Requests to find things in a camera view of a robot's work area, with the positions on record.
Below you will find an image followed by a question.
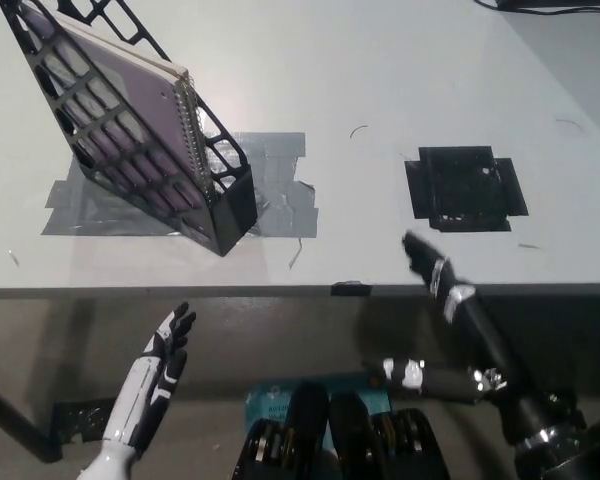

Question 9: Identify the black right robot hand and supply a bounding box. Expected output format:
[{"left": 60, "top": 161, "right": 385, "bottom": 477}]
[{"left": 369, "top": 232, "right": 589, "bottom": 449}]

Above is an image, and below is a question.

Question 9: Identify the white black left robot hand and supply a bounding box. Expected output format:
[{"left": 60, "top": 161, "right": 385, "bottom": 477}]
[{"left": 103, "top": 301, "right": 198, "bottom": 459}]

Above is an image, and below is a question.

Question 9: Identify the purple spiral notebook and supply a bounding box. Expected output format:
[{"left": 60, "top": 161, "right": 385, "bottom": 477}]
[{"left": 19, "top": 0, "right": 216, "bottom": 237}]

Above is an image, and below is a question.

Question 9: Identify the black ribbed robot torso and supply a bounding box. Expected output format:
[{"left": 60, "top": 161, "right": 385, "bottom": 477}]
[{"left": 232, "top": 382, "right": 451, "bottom": 480}]

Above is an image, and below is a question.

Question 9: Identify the black lattice file shelf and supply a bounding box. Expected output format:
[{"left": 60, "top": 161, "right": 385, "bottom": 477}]
[{"left": 0, "top": 0, "right": 259, "bottom": 259}]

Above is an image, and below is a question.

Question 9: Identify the black floor tape patch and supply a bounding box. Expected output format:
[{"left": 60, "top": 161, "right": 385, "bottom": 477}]
[{"left": 49, "top": 398, "right": 114, "bottom": 446}]

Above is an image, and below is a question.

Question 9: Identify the small black tape strip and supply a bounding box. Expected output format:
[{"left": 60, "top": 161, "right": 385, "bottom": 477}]
[{"left": 331, "top": 281, "right": 372, "bottom": 297}]

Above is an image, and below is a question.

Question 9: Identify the black tape square patch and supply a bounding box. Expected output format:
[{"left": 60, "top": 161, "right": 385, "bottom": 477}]
[{"left": 403, "top": 145, "right": 530, "bottom": 234}]

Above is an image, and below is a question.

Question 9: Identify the grey tape patch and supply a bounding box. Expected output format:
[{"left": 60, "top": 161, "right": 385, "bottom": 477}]
[{"left": 40, "top": 130, "right": 320, "bottom": 239}]

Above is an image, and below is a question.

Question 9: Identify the black cable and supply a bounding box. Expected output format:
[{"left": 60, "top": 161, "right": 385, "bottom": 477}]
[{"left": 474, "top": 0, "right": 600, "bottom": 16}]

